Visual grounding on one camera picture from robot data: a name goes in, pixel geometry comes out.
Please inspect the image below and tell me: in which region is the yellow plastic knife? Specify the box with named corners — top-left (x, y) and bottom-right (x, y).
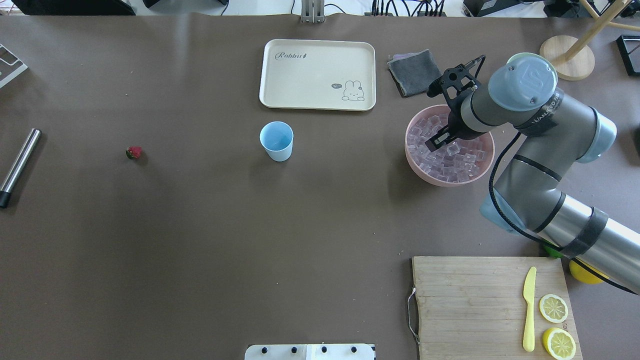
top-left (522, 266), bottom-right (537, 353)

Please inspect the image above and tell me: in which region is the light blue plastic cup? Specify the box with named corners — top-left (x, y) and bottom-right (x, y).
top-left (259, 121), bottom-right (294, 162)

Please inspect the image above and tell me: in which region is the pink bowl of ice cubes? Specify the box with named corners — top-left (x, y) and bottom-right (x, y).
top-left (404, 105), bottom-right (495, 187)

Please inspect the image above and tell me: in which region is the black foam block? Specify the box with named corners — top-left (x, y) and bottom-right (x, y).
top-left (13, 0), bottom-right (135, 16)

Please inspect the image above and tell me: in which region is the lemon slice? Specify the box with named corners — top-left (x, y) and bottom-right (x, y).
top-left (538, 293), bottom-right (569, 324)

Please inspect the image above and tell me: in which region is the wooden glass drying stand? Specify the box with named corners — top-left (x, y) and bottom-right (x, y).
top-left (539, 0), bottom-right (639, 81)

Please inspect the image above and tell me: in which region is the wooden cutting board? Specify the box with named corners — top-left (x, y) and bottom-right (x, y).
top-left (411, 256), bottom-right (571, 360)

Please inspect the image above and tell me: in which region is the lemon half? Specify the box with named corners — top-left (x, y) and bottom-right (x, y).
top-left (542, 327), bottom-right (578, 360)

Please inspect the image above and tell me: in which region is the grey folded cloth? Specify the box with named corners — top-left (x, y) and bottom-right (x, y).
top-left (387, 48), bottom-right (442, 98)

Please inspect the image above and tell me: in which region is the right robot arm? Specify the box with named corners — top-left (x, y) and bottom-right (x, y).
top-left (425, 52), bottom-right (640, 294)

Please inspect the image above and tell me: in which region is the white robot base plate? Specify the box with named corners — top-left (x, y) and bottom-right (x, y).
top-left (244, 342), bottom-right (377, 360)

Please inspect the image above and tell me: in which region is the green lime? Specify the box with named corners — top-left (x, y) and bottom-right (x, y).
top-left (542, 244), bottom-right (564, 259)

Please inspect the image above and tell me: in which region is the white wire cup rack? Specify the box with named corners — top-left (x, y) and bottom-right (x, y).
top-left (0, 44), bottom-right (29, 88)

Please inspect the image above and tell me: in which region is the steel muddler with black tip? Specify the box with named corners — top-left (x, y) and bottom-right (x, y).
top-left (0, 128), bottom-right (42, 208)

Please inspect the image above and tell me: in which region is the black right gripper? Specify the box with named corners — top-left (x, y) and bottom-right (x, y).
top-left (425, 63), bottom-right (482, 152)

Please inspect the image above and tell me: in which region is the cream rabbit serving tray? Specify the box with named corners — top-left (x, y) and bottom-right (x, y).
top-left (259, 39), bottom-right (377, 112)

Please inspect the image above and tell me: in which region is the whole yellow lemon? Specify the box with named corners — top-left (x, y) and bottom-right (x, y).
top-left (569, 259), bottom-right (609, 285)

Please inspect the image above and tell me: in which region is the red strawberry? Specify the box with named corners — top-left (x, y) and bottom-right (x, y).
top-left (125, 146), bottom-right (143, 160)

